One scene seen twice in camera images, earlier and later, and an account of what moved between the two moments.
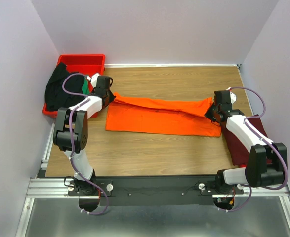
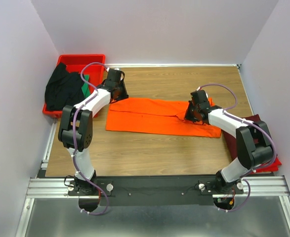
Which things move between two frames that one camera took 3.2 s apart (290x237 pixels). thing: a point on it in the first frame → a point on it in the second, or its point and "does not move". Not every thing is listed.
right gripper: x=211 y=113 → x=191 y=113
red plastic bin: x=87 y=65 does not move
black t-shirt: x=56 y=97 does not move
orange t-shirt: x=185 y=117 does not move
